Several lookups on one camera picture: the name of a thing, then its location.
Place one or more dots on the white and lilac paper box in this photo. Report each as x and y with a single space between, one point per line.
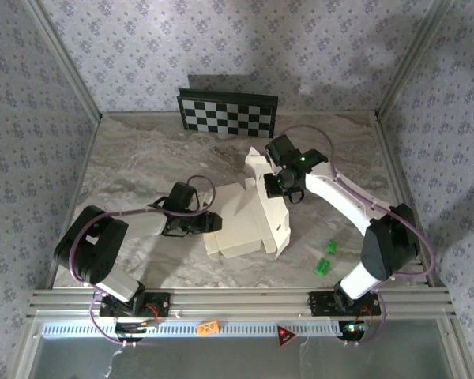
241 225

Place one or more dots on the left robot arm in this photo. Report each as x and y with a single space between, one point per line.
91 252

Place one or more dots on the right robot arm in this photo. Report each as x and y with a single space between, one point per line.
387 248

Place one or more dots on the black and white checkerboard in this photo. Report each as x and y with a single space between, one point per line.
227 114

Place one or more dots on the small green block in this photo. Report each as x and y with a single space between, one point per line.
331 246

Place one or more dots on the large green block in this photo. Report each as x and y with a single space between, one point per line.
322 266

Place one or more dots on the orange label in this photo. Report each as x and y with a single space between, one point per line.
207 328

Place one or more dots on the red triangle sticker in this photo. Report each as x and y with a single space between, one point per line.
285 336

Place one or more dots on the grey metal shelf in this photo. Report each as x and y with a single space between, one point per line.
237 359

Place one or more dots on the black controller board with LEDs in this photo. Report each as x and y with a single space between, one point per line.
353 329

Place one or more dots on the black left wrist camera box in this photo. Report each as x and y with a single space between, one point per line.
183 197

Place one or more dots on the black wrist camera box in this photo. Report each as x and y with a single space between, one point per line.
183 197
281 150

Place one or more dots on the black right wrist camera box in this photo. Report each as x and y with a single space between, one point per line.
281 150

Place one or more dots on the aluminium mounting rail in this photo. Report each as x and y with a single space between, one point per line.
237 302

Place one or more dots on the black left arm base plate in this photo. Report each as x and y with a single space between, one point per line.
160 306

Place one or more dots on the aluminium side rail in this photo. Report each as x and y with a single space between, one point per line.
73 197
395 169

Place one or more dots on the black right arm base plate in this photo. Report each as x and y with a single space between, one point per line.
320 304

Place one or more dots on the aluminium frame post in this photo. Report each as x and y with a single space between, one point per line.
67 67

